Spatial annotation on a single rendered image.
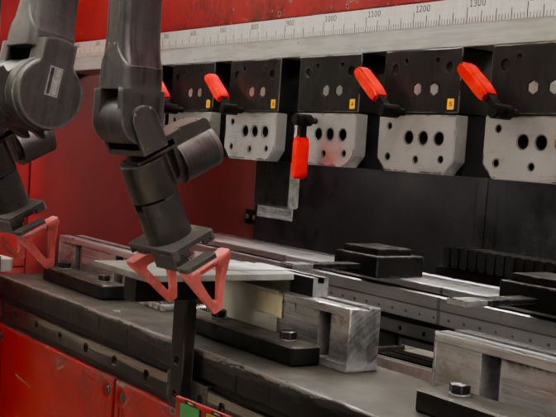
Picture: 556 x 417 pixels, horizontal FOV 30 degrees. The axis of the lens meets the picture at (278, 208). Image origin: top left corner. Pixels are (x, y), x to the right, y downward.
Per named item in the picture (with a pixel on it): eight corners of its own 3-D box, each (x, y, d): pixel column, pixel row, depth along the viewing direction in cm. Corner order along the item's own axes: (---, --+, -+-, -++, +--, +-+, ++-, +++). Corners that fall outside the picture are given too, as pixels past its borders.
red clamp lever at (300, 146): (286, 178, 155) (291, 112, 155) (309, 179, 158) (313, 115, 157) (294, 179, 154) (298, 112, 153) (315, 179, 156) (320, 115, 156)
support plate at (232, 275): (93, 266, 164) (93, 260, 164) (232, 266, 179) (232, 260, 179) (146, 282, 149) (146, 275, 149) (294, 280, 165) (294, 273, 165)
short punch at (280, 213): (252, 216, 176) (256, 160, 175) (261, 216, 177) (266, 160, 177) (286, 221, 168) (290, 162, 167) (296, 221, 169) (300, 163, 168)
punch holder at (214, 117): (165, 152, 194) (171, 64, 193) (204, 155, 199) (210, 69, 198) (208, 156, 182) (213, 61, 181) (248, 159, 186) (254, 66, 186)
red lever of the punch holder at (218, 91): (203, 70, 176) (225, 107, 170) (224, 73, 178) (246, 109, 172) (200, 79, 177) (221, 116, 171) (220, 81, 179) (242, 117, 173)
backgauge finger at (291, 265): (265, 270, 180) (267, 241, 180) (378, 269, 195) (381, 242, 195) (306, 280, 170) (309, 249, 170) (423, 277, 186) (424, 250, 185)
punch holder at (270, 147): (222, 157, 177) (229, 60, 177) (264, 160, 182) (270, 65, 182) (273, 161, 165) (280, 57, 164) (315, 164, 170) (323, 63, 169)
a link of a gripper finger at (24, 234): (53, 253, 166) (31, 200, 163) (75, 258, 161) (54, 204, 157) (16, 273, 162) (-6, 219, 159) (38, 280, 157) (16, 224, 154)
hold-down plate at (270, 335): (189, 331, 178) (189, 313, 177) (215, 329, 181) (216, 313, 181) (291, 367, 153) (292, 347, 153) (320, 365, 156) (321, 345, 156)
